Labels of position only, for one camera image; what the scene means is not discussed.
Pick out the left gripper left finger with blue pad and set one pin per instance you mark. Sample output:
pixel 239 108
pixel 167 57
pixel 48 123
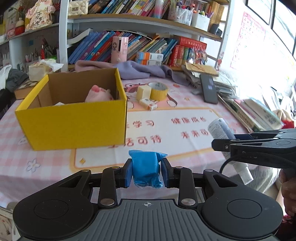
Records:
pixel 113 178

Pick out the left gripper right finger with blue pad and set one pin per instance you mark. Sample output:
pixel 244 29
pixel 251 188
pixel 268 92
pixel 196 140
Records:
pixel 181 178

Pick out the blue cloth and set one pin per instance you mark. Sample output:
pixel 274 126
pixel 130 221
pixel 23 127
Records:
pixel 146 168

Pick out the blue white spray bottle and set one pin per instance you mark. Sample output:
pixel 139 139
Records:
pixel 220 130

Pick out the white staples box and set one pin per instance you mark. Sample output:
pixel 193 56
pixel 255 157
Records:
pixel 148 104

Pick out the yellow cardboard box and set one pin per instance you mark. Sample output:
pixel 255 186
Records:
pixel 77 124

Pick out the yellow tape roll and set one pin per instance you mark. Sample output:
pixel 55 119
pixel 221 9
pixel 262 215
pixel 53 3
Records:
pixel 159 91

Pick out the cream cube eraser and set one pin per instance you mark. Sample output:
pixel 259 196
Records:
pixel 143 91

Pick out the pink plush pig toy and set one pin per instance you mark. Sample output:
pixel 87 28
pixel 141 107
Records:
pixel 98 94

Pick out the person's right hand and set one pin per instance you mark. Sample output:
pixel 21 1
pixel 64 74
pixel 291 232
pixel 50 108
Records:
pixel 288 191

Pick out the stack of books and papers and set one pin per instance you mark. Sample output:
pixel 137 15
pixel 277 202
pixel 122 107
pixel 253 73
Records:
pixel 254 115

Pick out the black smartphone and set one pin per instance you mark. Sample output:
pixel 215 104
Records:
pixel 208 89

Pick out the purple cloth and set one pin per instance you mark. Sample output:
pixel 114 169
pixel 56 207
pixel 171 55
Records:
pixel 130 70

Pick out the brown envelope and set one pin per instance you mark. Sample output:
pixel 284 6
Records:
pixel 199 68

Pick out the orange blue white box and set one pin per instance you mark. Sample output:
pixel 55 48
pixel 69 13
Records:
pixel 149 59

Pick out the pink cylindrical device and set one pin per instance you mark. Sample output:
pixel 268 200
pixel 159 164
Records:
pixel 119 49

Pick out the wooden chess board box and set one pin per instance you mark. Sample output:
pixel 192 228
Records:
pixel 24 89

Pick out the tissue box with cloth cover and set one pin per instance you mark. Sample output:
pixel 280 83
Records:
pixel 38 70

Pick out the white pen holder box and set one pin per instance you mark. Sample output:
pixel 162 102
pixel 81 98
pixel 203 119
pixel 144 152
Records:
pixel 200 21

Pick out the pile of clothes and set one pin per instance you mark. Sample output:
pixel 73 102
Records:
pixel 11 79

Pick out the white quilted handbag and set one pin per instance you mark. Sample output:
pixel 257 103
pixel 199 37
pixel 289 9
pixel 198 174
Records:
pixel 78 7

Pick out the pink floral doll figure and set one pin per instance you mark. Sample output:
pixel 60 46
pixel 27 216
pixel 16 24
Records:
pixel 39 15

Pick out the white bookshelf frame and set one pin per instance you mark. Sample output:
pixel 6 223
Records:
pixel 143 24

